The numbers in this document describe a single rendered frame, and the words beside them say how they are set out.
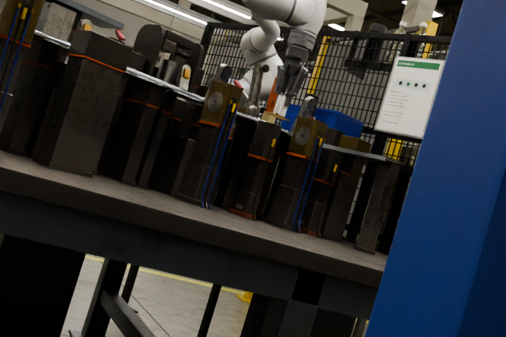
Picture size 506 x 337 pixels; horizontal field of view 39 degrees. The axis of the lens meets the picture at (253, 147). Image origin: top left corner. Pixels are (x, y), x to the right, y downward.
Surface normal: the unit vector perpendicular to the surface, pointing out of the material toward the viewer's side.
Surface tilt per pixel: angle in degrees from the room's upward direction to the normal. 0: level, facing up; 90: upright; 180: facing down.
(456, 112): 90
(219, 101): 90
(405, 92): 90
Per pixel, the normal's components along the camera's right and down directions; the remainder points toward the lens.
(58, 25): 0.67, 0.17
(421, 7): 0.40, 0.07
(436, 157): -0.88, -0.29
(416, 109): -0.68, -0.25
